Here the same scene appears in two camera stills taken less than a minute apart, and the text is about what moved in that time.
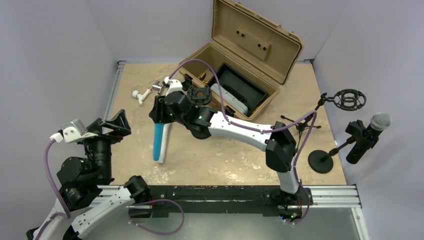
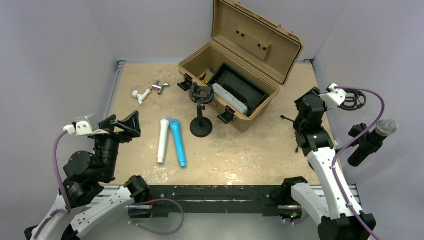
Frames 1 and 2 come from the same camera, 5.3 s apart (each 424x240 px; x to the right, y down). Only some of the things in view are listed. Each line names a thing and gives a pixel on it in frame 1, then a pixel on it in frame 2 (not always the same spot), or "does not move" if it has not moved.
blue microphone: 158,134 → 174,124
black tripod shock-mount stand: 349,99 does not move
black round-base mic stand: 200,95 does not move
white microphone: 166,128 does not move
